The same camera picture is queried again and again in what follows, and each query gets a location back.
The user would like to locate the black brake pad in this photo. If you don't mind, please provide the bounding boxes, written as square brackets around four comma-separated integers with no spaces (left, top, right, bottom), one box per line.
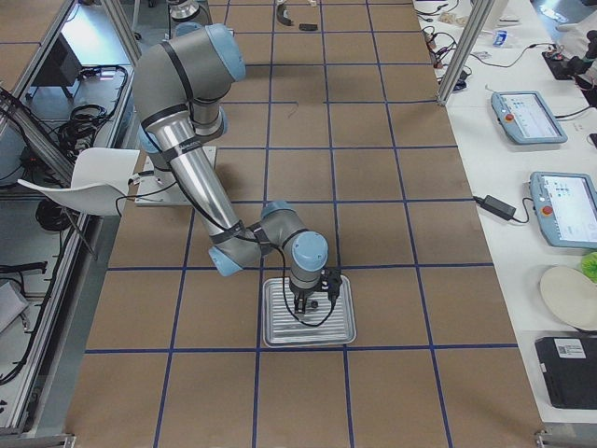
[298,23,318,32]

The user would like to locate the curved brake shoe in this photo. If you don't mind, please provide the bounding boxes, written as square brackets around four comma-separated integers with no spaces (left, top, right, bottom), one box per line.
[276,4,294,27]

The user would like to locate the aluminium frame post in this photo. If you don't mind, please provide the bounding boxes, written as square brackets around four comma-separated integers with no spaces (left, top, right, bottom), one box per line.
[437,0,493,106]

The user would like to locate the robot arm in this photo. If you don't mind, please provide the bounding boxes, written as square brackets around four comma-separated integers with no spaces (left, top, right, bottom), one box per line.
[133,23,340,315]

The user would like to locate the blue teach pendant near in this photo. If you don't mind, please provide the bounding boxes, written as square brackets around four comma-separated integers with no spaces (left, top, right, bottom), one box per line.
[529,172,596,249]

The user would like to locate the white plastic chair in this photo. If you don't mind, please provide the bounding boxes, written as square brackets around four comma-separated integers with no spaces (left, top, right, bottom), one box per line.
[18,147,140,217]

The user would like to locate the blue teach pendant far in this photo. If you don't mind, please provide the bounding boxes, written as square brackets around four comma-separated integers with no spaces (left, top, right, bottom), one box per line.
[491,91,568,145]

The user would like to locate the black laptop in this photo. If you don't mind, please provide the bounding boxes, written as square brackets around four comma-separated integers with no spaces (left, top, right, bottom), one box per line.
[535,337,596,410]

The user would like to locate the black power adapter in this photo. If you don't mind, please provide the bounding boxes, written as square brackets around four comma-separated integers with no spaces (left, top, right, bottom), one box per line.
[473,195,516,221]

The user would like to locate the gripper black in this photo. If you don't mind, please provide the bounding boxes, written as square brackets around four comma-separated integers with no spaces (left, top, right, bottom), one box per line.
[292,288,312,314]

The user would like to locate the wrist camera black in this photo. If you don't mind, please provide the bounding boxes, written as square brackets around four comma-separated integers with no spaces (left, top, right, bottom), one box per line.
[321,268,342,302]

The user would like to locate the cream round plate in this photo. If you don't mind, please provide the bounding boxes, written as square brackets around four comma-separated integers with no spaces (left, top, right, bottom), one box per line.
[539,266,596,331]

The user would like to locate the ribbed metal tray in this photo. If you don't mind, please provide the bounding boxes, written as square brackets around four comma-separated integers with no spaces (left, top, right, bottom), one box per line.
[262,274,357,348]

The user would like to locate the blue teach pendant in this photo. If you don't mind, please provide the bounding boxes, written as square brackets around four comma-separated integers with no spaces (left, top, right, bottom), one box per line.
[529,172,596,249]
[491,91,568,145]

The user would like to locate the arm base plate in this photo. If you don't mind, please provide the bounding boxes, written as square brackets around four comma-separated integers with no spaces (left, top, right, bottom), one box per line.
[134,153,190,206]

